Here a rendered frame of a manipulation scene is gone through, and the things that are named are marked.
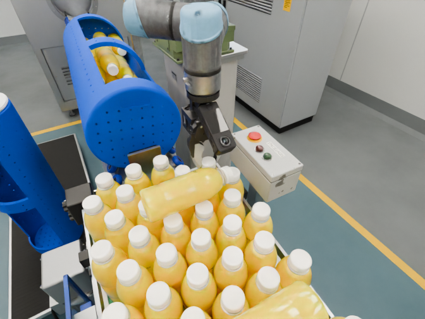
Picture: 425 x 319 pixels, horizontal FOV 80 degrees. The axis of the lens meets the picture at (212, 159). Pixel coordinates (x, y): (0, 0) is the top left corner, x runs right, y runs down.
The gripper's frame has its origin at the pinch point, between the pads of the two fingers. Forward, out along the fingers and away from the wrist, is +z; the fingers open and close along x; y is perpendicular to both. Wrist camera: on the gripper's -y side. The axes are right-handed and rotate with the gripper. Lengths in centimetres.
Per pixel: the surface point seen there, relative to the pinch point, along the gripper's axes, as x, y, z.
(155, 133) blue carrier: 7.8, 21.7, 2.1
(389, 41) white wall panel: -256, 112, 39
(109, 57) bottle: 12, 60, -9
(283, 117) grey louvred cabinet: -134, 109, 89
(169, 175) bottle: 9.9, 3.6, 3.2
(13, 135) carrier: 55, 66, 17
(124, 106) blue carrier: 14.5, 22.1, -9.0
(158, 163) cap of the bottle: 11.8, 4.9, -0.8
